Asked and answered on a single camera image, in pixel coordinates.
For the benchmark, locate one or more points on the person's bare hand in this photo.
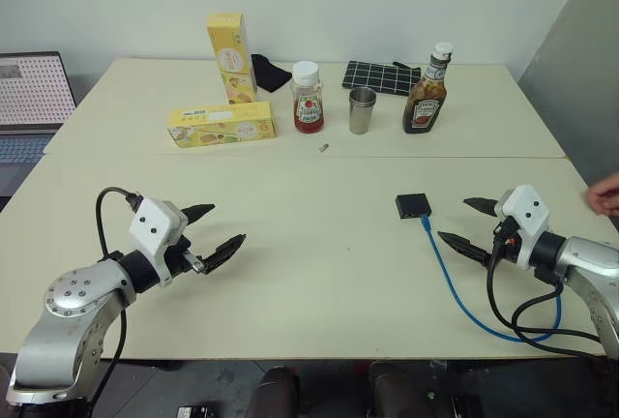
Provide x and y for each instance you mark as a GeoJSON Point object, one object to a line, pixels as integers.
{"type": "Point", "coordinates": [605, 197]}

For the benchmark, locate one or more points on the tall yellow food box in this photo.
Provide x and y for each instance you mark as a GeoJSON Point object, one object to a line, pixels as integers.
{"type": "Point", "coordinates": [233, 57]}

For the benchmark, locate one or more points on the brown Heinz sauce bottle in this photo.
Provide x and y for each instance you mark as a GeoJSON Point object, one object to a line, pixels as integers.
{"type": "Point", "coordinates": [425, 108]}

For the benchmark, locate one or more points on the grey laptop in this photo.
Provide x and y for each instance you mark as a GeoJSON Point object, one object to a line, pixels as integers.
{"type": "Point", "coordinates": [31, 94]}

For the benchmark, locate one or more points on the black white-checked pot holder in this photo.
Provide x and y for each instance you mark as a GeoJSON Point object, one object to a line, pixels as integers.
{"type": "Point", "coordinates": [374, 77]}

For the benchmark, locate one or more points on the stainless steel cup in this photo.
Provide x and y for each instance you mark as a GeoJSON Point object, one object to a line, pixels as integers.
{"type": "Point", "coordinates": [362, 95]}
{"type": "Point", "coordinates": [362, 120]}

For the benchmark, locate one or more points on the dark rounded shape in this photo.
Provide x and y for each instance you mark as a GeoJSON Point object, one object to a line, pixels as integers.
{"type": "Point", "coordinates": [273, 391]}

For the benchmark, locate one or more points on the plain black cloth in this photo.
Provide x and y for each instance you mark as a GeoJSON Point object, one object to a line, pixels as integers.
{"type": "Point", "coordinates": [268, 74]}

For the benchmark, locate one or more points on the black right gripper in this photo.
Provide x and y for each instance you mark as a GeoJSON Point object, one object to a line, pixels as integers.
{"type": "Point", "coordinates": [507, 244]}

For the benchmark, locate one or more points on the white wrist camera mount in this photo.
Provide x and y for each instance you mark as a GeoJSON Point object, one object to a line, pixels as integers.
{"type": "Point", "coordinates": [524, 212]}
{"type": "Point", "coordinates": [152, 224]}

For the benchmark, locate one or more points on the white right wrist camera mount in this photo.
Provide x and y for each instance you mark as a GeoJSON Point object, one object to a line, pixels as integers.
{"type": "Point", "coordinates": [524, 212]}

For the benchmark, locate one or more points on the small black labelled box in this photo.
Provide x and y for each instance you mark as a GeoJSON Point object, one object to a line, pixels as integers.
{"type": "Point", "coordinates": [193, 412]}

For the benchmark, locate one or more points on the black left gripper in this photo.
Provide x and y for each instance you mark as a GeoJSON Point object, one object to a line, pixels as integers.
{"type": "Point", "coordinates": [180, 258]}

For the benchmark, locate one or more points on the long yellow food box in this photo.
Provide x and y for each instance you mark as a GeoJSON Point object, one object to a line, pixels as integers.
{"type": "Point", "coordinates": [220, 125]}

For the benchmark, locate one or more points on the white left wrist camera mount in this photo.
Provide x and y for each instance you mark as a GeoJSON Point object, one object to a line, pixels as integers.
{"type": "Point", "coordinates": [152, 224]}

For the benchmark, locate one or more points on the red ketchup bottle white cap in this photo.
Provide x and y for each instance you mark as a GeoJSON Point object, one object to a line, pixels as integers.
{"type": "Point", "coordinates": [308, 108]}

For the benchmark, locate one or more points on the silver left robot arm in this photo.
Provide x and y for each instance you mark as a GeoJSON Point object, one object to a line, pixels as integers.
{"type": "Point", "coordinates": [72, 302]}

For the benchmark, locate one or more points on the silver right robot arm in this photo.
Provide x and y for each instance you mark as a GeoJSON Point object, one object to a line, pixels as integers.
{"type": "Point", "coordinates": [587, 263]}

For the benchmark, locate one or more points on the grey partition panel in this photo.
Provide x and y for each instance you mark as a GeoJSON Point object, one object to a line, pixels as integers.
{"type": "Point", "coordinates": [575, 65]}

